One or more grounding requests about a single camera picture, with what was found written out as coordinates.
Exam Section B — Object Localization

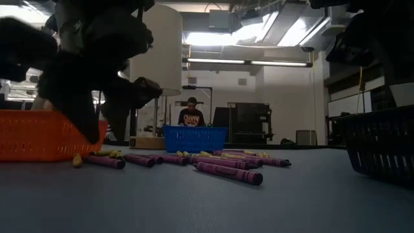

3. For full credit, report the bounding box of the fluorescent light fixture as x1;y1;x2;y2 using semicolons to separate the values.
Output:
182;57;314;69

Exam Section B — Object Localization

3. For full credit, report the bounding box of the black plastic basket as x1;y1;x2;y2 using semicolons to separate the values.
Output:
332;104;414;188

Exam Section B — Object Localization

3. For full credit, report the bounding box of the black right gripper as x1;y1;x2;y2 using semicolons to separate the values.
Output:
325;31;378;68

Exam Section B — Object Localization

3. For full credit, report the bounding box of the orange plastic basket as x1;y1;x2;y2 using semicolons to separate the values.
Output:
0;109;110;162

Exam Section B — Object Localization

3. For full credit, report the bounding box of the grey waste bin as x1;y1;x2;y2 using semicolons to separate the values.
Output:
295;129;318;146

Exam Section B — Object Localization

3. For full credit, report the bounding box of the grey ceiling unit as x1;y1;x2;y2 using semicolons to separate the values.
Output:
208;9;232;32

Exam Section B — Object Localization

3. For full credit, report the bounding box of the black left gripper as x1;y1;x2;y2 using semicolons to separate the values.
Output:
36;48;136;145

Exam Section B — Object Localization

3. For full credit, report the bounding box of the purple crayon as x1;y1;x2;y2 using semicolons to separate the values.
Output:
123;153;156;168
193;161;264;186
161;154;189;166
83;155;127;170
142;153;165;165
186;156;259;171
213;150;292;168

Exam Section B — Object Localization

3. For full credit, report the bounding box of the white wall panel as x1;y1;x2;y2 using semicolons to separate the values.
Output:
389;82;414;108

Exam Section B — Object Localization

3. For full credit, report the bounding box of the white cylindrical lamp shade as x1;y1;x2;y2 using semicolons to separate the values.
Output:
129;3;183;97

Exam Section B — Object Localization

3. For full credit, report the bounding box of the yellow hanging cable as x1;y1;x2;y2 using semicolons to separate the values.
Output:
354;66;365;115

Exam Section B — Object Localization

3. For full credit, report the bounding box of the blue plastic basket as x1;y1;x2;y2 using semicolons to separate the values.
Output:
162;125;230;154

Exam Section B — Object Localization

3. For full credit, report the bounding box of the whiteboard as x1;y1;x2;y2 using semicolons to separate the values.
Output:
327;76;386;118

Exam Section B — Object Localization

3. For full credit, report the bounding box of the person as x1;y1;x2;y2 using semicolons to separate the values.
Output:
177;96;206;128

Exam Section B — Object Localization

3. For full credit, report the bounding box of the metal lamp pole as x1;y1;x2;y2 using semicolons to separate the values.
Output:
153;96;160;138

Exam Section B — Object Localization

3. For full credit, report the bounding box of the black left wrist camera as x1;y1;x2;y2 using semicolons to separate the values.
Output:
129;76;163;110

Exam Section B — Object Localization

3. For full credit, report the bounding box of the black equipment rack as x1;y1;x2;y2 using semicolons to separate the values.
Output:
212;102;274;145

